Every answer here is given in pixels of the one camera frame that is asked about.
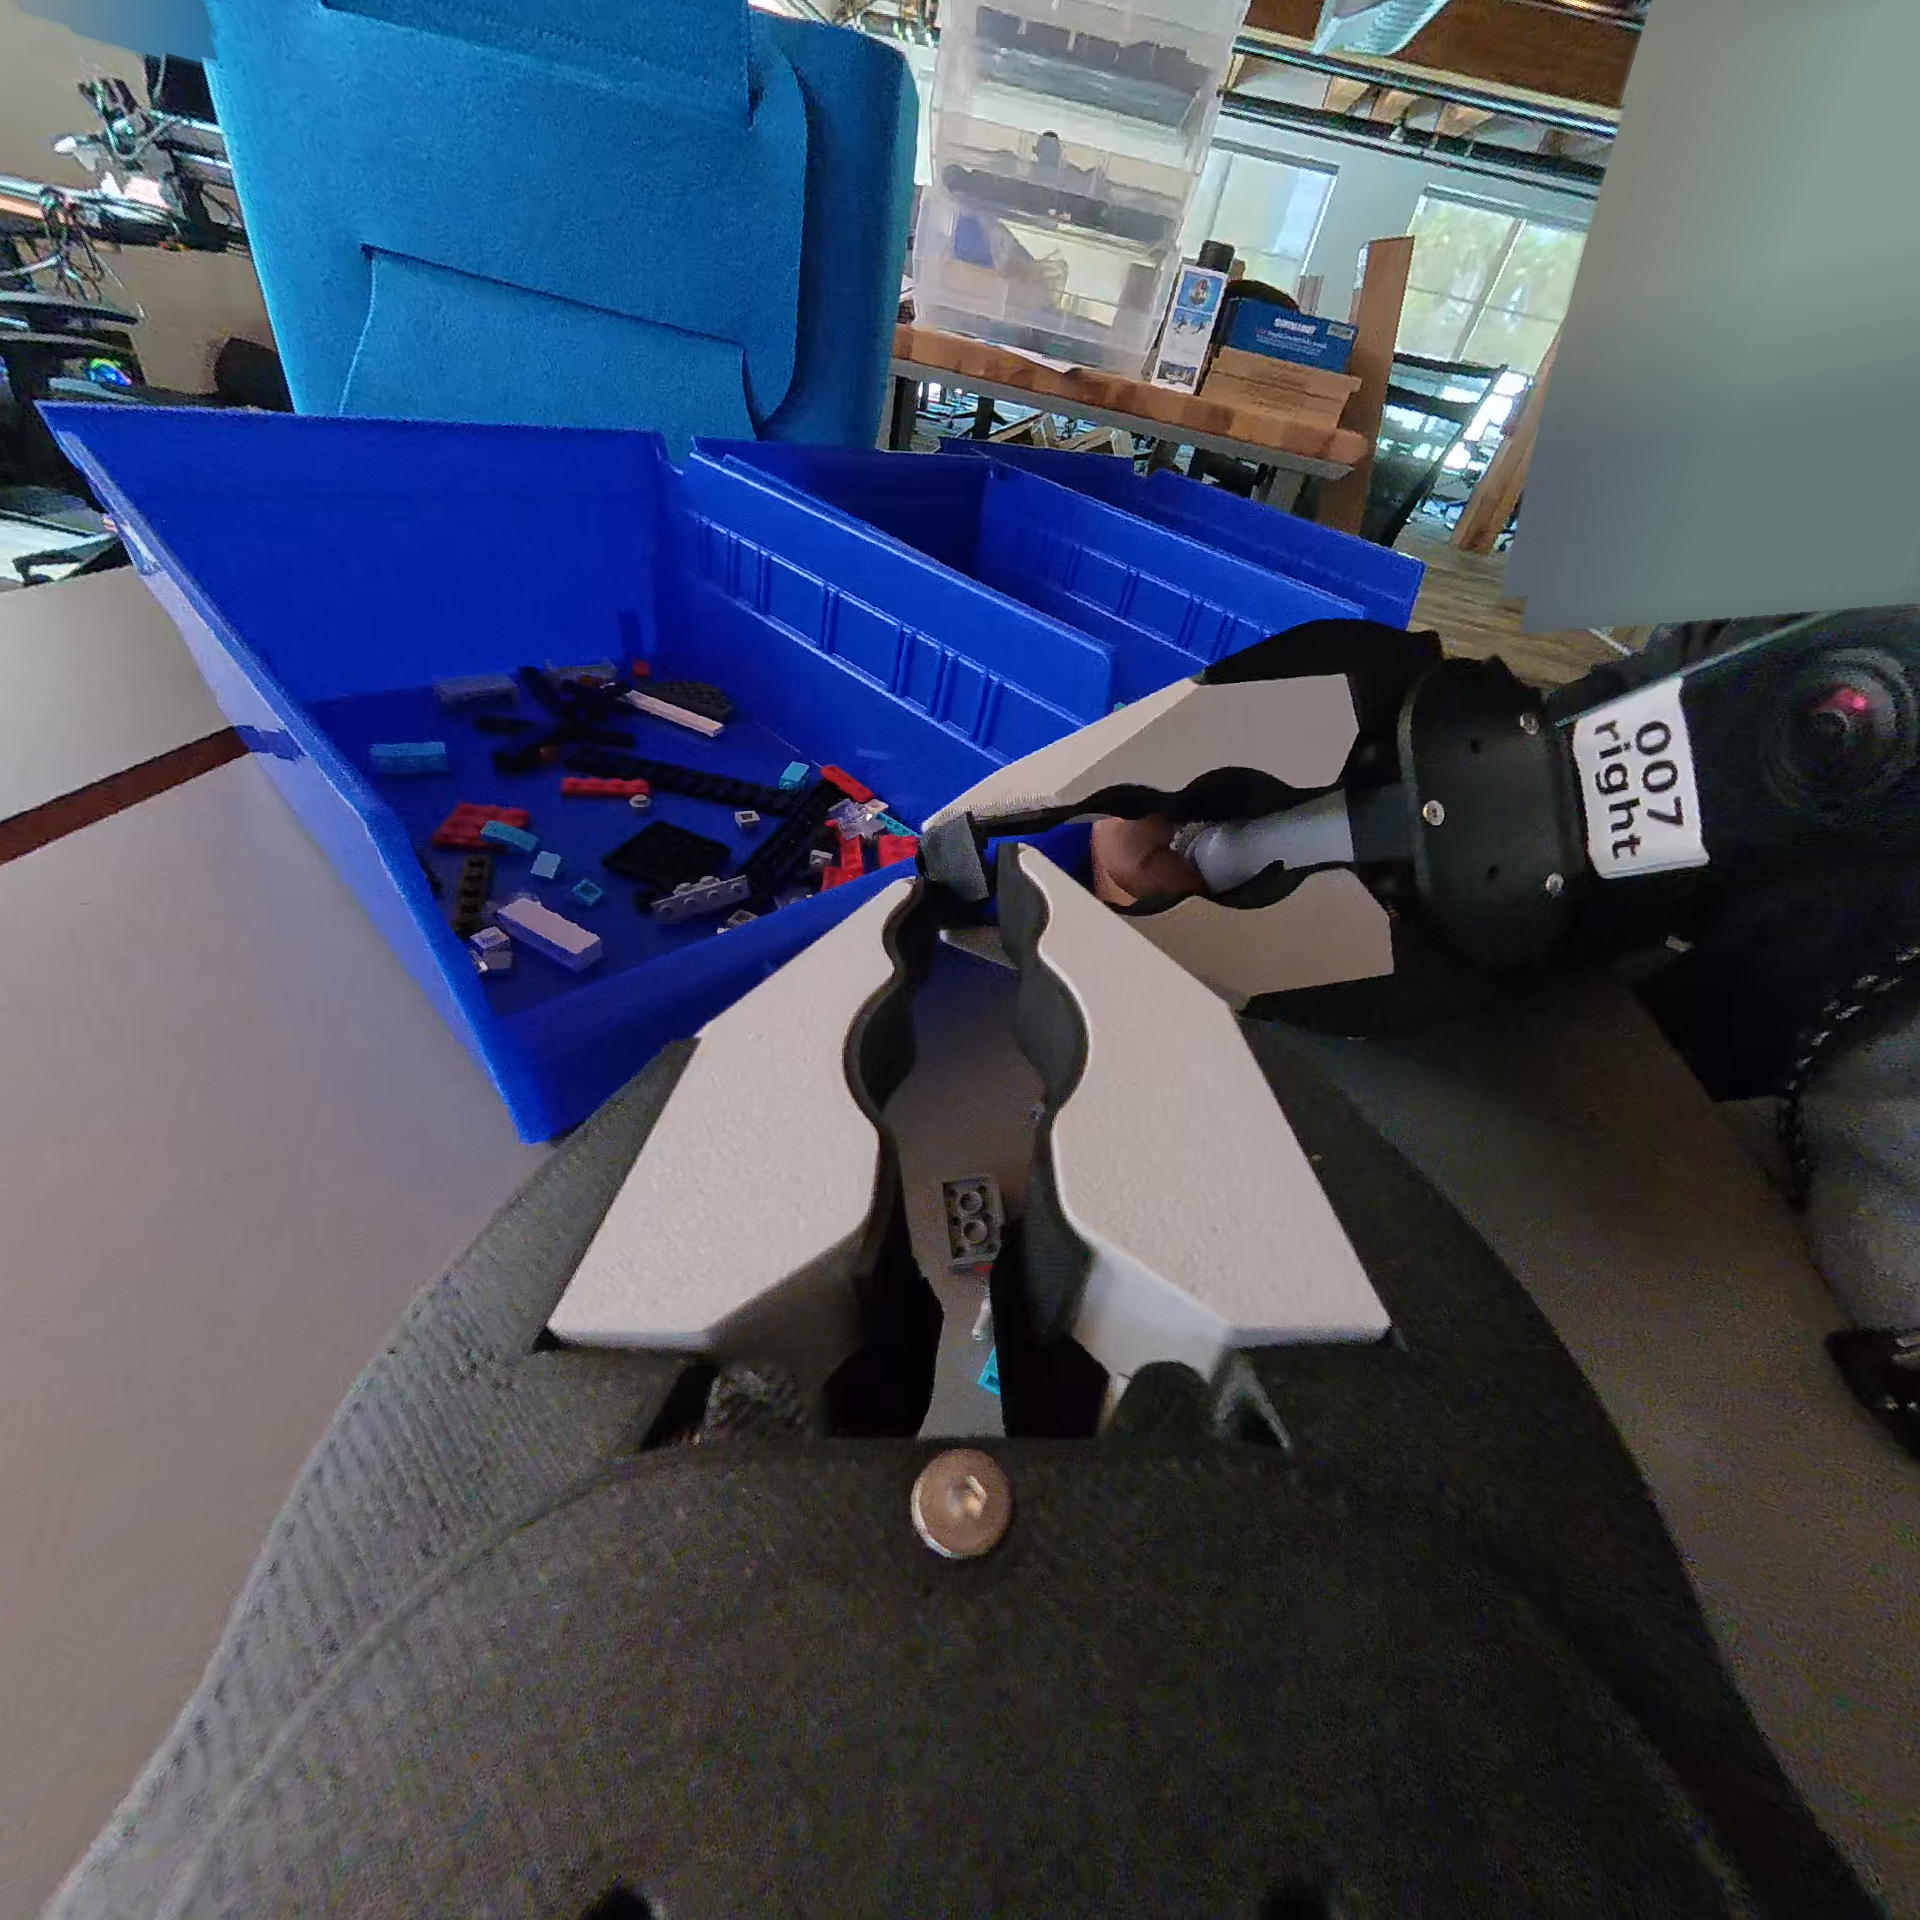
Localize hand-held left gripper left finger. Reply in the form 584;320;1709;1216
545;875;924;1356

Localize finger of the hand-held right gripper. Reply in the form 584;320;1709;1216
1115;866;1400;1017
921;621;1446;846

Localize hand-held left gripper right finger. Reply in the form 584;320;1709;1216
994;844;1397;1391

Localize small toy brick assembly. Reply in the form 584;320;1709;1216
917;816;1026;972

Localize person's right forearm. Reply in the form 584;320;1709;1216
1625;900;1920;1103

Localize grey desk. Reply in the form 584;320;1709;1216
0;566;1920;1920

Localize person's right hand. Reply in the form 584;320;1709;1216
1092;814;1220;911

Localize wooden workbench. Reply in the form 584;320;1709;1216
887;322;1373;485

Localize brown cardboard box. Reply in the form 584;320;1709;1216
1199;348;1365;439

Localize pile of mixed toy bricks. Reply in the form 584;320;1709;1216
366;660;924;979

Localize blue cardboard box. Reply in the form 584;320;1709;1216
1214;294;1361;377

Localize white and blue carton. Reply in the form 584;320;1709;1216
1153;261;1236;395

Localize person's grey sweater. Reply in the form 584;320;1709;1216
1792;974;1920;1352

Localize clear plastic drawer unit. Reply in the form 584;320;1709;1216
911;0;1252;372

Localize large blue plastic bin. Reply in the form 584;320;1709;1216
35;402;1122;1145

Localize background electronics equipment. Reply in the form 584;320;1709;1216
0;60;290;451

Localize black lanyard strap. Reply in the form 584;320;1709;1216
1776;960;1920;1464

